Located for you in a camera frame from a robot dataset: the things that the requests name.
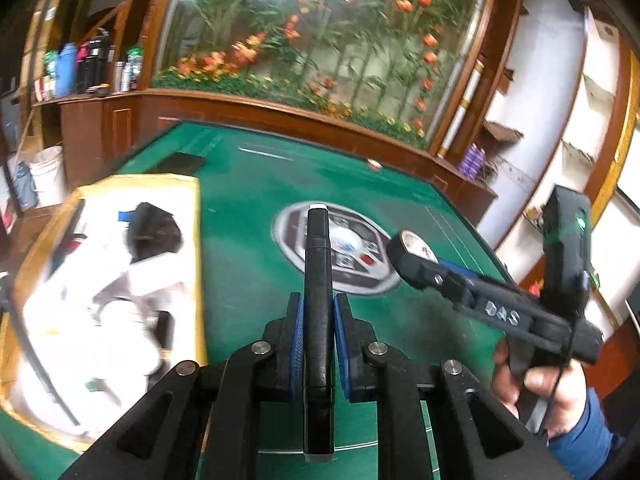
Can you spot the black object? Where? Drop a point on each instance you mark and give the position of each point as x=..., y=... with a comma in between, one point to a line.
x=152, y=235

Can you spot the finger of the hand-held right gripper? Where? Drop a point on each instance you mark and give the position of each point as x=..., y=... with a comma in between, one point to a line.
x=420, y=272
x=457, y=270

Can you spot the silver flask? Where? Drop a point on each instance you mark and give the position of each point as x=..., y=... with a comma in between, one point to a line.
x=120, y=76

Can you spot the small red white object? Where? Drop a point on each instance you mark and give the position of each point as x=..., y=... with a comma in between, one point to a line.
x=374, y=164

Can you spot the wooden basket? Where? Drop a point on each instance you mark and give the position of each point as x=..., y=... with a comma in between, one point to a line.
x=500, y=132

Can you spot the gold and white mailer bag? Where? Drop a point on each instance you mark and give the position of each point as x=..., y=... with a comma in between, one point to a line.
x=197, y=285

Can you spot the black flat panel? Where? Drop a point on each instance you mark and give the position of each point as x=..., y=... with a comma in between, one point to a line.
x=180, y=162

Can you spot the white plastic bucket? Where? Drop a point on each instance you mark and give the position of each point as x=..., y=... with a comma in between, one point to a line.
x=47, y=177

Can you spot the green packet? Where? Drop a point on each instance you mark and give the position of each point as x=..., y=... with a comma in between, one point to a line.
x=133, y=65

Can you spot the red plastic bag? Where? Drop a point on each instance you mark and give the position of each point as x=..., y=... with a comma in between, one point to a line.
x=535, y=287

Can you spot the round table control panel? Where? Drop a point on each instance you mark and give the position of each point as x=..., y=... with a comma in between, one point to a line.
x=290, y=240

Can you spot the artificial flower glass display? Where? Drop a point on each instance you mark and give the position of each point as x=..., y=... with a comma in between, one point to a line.
x=325, y=60

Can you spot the white rolled poster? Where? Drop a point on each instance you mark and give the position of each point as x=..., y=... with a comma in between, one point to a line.
x=462, y=110

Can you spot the black marker pen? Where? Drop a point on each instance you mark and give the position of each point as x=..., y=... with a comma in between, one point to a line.
x=317, y=280

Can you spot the white rectangular box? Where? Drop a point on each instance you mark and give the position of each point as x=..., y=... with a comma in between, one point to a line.
x=150, y=275

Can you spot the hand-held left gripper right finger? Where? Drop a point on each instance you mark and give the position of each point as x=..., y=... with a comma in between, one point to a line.
x=342, y=345

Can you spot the blue thermos jug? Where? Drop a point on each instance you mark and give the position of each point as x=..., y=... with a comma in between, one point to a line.
x=65, y=72

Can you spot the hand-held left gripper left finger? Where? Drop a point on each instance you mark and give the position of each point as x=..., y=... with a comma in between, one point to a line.
x=296, y=345

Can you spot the person's right hand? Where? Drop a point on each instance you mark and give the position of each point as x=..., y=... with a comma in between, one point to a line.
x=560, y=390

